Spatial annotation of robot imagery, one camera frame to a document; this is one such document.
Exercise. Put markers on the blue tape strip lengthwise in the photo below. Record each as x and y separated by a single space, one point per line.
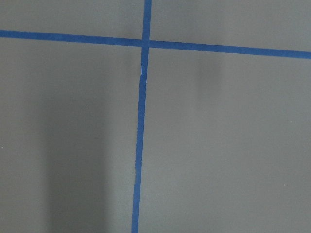
141 114

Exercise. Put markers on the blue tape strip crosswise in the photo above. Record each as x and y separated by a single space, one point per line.
154 44

